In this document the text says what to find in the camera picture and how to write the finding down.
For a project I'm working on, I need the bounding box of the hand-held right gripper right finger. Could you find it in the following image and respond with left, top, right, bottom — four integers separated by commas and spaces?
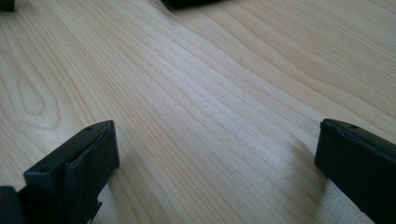
314, 118, 396, 224

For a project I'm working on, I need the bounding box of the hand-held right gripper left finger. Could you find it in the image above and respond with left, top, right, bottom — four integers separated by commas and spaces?
18, 119, 121, 224

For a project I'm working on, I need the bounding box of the dark cloth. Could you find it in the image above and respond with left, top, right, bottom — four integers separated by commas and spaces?
0, 0, 16, 12

